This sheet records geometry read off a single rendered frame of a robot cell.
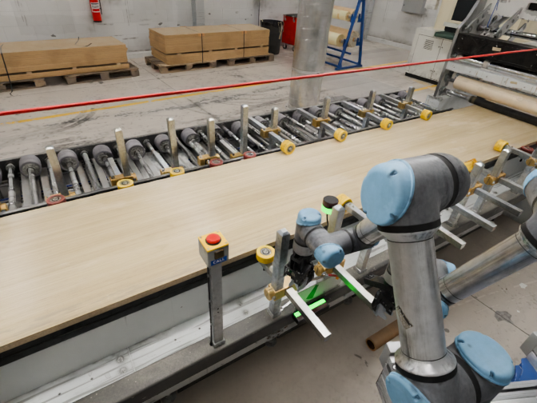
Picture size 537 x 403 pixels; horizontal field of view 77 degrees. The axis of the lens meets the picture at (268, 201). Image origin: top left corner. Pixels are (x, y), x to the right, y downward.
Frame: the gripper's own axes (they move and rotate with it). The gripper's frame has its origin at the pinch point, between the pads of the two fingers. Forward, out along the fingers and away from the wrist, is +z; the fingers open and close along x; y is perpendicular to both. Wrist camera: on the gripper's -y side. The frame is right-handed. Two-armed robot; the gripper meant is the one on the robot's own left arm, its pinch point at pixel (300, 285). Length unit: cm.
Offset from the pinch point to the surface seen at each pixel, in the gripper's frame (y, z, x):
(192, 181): -24, 3, -85
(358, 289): -19.3, 6.6, 16.2
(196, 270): 18.2, 2.7, -35.9
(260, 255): -4.3, 2.0, -22.0
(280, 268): 3.0, -6.3, -7.7
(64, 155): 4, 7, -168
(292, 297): 1.0, 6.9, -1.7
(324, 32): -377, -20, -211
